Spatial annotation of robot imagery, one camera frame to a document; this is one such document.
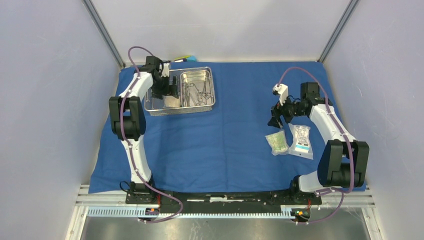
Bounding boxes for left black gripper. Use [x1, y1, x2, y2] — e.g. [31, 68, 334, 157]
[151, 74, 179, 101]

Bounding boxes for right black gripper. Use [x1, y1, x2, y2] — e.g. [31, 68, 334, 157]
[267, 92, 306, 129]

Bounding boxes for green printed packet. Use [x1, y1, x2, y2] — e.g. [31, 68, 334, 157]
[265, 129, 289, 156]

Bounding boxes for wire mesh steel basket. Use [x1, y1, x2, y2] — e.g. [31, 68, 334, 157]
[144, 66, 216, 116]

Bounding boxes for white blue box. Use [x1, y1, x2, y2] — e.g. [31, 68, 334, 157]
[288, 123, 313, 160]

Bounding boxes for blue surgical drape cloth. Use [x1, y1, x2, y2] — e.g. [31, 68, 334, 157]
[88, 61, 367, 195]

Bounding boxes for beige gauze packet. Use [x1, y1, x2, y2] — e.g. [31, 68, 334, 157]
[163, 96, 181, 109]

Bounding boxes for steel surgical scissors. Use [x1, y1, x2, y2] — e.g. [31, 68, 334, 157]
[182, 83, 196, 107]

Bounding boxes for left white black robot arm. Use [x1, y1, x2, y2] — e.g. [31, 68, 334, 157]
[108, 55, 179, 204]

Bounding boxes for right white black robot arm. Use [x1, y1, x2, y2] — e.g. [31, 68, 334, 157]
[268, 82, 370, 204]

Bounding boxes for stainless steel instrument tray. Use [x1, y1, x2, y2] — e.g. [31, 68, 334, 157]
[180, 68, 216, 108]

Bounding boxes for yellow green block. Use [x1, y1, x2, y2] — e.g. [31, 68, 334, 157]
[173, 55, 192, 62]

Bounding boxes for white blue wedge block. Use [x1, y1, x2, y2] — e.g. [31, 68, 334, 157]
[187, 56, 197, 62]

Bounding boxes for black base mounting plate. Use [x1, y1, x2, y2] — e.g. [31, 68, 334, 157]
[123, 189, 322, 214]

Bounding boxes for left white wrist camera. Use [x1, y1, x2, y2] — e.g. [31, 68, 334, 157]
[161, 62, 170, 78]

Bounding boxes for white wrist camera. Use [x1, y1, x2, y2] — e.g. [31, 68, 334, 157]
[272, 83, 289, 106]
[161, 62, 170, 78]

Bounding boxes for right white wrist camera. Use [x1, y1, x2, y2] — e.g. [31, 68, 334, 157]
[272, 83, 289, 106]

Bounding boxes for aluminium frame rail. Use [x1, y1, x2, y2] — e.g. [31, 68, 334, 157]
[75, 184, 376, 209]

